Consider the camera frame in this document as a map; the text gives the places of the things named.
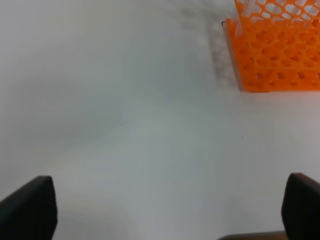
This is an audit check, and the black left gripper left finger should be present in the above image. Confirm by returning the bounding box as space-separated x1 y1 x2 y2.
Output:
0 175 58 240

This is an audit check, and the orange test tube rack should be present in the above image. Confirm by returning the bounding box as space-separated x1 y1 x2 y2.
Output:
225 0 320 93

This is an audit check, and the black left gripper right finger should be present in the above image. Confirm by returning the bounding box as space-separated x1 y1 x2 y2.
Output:
281 173 320 240

